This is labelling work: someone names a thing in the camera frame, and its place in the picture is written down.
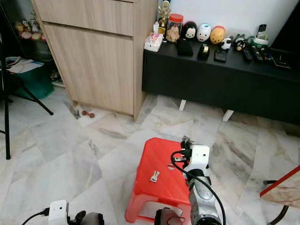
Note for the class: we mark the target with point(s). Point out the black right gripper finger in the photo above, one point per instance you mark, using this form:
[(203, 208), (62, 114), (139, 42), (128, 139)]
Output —
[(189, 141), (183, 139)]

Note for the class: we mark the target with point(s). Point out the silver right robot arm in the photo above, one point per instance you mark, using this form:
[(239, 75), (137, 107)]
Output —
[(204, 199)]

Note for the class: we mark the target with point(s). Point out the silver keys bunch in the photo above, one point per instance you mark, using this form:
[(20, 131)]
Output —
[(154, 176)]

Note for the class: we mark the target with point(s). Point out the red plastic stool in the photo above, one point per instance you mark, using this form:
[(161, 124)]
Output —
[(161, 192)]

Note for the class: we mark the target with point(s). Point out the black tv console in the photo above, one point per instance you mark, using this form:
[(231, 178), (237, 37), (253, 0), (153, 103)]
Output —
[(215, 84)]

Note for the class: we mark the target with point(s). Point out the small black box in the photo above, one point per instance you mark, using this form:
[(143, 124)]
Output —
[(221, 56)]

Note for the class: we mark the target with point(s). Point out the black wallet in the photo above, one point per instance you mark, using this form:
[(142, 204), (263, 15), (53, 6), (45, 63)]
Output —
[(185, 48)]

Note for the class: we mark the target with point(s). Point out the small red dumbbell toy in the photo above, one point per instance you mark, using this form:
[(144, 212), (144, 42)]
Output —
[(88, 113)]

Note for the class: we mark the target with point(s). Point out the pink white tissue box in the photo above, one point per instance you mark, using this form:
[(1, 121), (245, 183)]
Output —
[(153, 42)]

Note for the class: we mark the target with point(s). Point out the black folding chair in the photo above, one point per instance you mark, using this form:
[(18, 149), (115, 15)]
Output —
[(7, 117)]

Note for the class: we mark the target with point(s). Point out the black remote control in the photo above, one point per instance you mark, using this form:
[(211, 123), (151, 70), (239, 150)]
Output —
[(258, 54), (247, 55), (267, 55)]

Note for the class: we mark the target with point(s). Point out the small panda figure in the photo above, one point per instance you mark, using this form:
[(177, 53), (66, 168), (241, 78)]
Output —
[(227, 43)]

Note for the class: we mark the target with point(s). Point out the red edged board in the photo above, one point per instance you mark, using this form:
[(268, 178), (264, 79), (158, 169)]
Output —
[(283, 192)]

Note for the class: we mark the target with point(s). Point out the black penguin plush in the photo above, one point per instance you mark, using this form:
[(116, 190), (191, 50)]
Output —
[(189, 31)]

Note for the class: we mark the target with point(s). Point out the white round plush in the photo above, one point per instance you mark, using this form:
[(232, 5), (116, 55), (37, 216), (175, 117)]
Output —
[(204, 33)]

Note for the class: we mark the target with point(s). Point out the yellow round plush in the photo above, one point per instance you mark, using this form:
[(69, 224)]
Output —
[(218, 35)]

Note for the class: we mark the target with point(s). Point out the small black animal figure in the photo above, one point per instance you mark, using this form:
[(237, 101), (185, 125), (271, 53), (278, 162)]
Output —
[(240, 43)]

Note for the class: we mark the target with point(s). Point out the red lidded snack jar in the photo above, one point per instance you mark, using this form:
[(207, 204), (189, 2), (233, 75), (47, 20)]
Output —
[(175, 29)]

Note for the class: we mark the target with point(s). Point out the light wooden cabinet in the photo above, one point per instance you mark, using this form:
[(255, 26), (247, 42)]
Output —
[(98, 65)]

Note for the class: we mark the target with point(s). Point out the flat black device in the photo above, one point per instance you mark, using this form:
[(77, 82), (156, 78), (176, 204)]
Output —
[(283, 60)]

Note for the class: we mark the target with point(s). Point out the gold trophy figure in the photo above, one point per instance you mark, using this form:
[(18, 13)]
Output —
[(164, 15)]

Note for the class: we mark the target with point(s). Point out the white papers pile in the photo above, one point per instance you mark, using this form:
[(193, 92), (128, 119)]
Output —
[(23, 64)]

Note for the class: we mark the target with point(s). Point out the green plastic bin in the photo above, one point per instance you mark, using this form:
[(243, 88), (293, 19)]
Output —
[(35, 83)]

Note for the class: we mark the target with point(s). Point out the black television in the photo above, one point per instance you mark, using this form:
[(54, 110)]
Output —
[(288, 35)]

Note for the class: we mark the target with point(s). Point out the glass toy display cabinet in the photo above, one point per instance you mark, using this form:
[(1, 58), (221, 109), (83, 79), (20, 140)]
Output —
[(28, 28)]

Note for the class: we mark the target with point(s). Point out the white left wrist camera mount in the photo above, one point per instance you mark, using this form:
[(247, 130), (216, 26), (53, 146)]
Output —
[(57, 211)]

